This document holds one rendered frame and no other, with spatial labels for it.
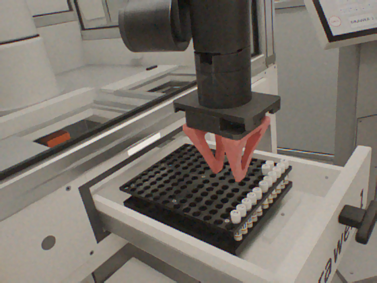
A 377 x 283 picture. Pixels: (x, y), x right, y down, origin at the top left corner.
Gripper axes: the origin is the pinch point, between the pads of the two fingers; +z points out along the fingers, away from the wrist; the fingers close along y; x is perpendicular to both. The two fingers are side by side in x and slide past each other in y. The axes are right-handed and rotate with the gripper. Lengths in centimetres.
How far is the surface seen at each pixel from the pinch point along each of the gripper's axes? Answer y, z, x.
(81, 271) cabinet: 21.2, 20.1, 13.4
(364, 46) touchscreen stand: 13, 9, -103
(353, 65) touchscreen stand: 16, 16, -102
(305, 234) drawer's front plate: -10.3, 3.7, 1.2
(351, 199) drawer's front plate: -11.2, 6.9, -11.1
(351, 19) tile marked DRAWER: 15, -2, -91
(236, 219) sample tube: -1.4, 6.5, 0.8
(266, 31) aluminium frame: 26, -5, -55
